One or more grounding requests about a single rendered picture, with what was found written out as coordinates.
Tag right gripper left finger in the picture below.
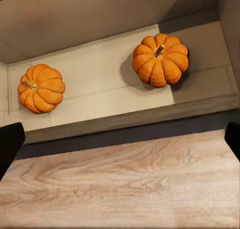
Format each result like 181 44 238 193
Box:
0 122 26 181

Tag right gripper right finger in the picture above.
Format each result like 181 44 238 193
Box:
224 121 240 161

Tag pumpkin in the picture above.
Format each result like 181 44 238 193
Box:
17 64 66 114
132 33 190 89

